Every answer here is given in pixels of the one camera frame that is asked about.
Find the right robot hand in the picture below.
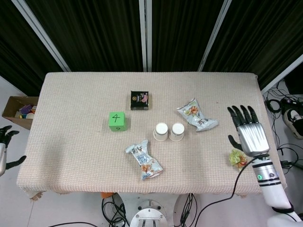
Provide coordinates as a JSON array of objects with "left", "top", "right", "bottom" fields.
[{"left": 227, "top": 105, "right": 271, "bottom": 158}]

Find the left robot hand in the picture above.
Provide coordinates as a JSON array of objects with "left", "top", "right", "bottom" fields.
[{"left": 0, "top": 125, "right": 27, "bottom": 177}]

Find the white paper cup blue stripe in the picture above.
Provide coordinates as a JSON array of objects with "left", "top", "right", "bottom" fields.
[
  {"left": 152, "top": 122, "right": 169, "bottom": 142},
  {"left": 168, "top": 122, "right": 185, "bottom": 142}
]

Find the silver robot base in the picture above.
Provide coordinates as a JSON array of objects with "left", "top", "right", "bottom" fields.
[{"left": 129, "top": 200, "right": 168, "bottom": 227}]

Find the crumpled green wrapper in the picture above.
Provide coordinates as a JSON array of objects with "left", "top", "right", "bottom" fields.
[{"left": 228, "top": 149, "right": 249, "bottom": 169}]

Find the cardboard box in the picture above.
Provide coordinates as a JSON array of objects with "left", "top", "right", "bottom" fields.
[{"left": 1, "top": 96, "right": 40, "bottom": 130}]

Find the black white sneaker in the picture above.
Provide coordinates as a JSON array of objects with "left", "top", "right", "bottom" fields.
[{"left": 283, "top": 108, "right": 303, "bottom": 140}]

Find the green silver snack bag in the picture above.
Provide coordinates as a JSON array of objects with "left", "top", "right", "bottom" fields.
[{"left": 177, "top": 98, "right": 219, "bottom": 132}]

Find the beige waffle tablecloth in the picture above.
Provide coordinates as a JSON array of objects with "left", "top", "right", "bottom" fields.
[{"left": 16, "top": 72, "right": 288, "bottom": 201}]

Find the black curtain panel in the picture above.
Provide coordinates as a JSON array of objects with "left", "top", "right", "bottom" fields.
[
  {"left": 25, "top": 0, "right": 144, "bottom": 72},
  {"left": 0, "top": 0, "right": 65, "bottom": 97},
  {"left": 205, "top": 0, "right": 303, "bottom": 90},
  {"left": 151, "top": 0, "right": 226, "bottom": 72}
]

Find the blue silver snack bag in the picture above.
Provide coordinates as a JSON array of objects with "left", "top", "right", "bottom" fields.
[{"left": 125, "top": 139, "right": 163, "bottom": 182}]

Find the green numbered cube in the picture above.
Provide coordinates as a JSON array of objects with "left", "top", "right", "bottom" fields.
[{"left": 108, "top": 111, "right": 127, "bottom": 132}]

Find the black luncheon meat can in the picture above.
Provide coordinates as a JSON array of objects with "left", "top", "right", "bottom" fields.
[{"left": 130, "top": 90, "right": 150, "bottom": 111}]

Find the black floor cable bundle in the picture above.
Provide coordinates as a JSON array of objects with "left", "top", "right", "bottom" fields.
[
  {"left": 101, "top": 193, "right": 130, "bottom": 227},
  {"left": 262, "top": 79, "right": 303, "bottom": 114}
]

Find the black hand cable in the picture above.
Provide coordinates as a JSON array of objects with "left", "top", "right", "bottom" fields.
[{"left": 195, "top": 157, "right": 258, "bottom": 227}]

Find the grey metal frame post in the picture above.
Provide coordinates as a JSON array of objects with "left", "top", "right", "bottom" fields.
[
  {"left": 15, "top": 0, "right": 71, "bottom": 72},
  {"left": 138, "top": 0, "right": 152, "bottom": 72},
  {"left": 259, "top": 53, "right": 303, "bottom": 93},
  {"left": 198, "top": 0, "right": 234, "bottom": 72}
]

